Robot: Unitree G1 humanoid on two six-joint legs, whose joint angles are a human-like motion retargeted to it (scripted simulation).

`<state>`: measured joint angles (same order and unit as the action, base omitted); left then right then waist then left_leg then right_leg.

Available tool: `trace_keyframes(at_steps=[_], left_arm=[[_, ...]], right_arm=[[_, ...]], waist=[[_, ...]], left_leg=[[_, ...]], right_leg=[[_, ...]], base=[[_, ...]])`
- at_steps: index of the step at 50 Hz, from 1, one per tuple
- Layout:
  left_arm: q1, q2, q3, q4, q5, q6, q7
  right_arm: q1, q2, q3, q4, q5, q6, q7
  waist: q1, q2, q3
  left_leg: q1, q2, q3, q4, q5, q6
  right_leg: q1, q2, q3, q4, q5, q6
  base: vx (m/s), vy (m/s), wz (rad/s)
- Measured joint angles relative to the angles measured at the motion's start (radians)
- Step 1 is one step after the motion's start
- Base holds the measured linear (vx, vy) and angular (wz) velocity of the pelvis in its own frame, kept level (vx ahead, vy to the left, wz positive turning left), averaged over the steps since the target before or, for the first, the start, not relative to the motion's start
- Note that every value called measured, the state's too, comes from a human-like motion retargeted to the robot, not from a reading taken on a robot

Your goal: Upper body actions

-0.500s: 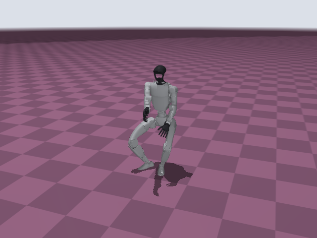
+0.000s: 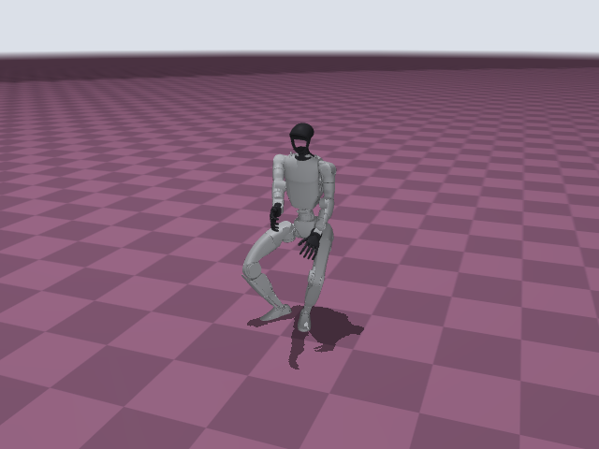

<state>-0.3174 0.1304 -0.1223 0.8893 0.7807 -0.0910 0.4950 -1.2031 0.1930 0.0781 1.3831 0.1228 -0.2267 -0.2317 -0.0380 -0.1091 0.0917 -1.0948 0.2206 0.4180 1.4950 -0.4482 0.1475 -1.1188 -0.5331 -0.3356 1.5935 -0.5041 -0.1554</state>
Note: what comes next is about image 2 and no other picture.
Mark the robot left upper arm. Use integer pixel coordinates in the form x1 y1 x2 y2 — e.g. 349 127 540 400
318 160 336 209

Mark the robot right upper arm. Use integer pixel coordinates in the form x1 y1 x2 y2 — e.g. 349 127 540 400
272 154 287 192

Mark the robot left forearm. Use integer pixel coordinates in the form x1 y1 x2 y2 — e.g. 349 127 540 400
314 198 334 236

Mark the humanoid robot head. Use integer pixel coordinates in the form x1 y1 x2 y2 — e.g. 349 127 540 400
289 123 314 161

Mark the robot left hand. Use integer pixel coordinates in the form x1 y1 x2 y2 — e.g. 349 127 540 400
298 229 322 260

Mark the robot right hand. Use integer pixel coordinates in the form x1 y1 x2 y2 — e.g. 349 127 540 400
270 203 282 232

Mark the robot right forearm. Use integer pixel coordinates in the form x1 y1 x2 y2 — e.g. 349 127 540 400
271 181 285 214

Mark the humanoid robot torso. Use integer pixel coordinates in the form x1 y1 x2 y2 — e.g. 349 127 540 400
284 152 324 239

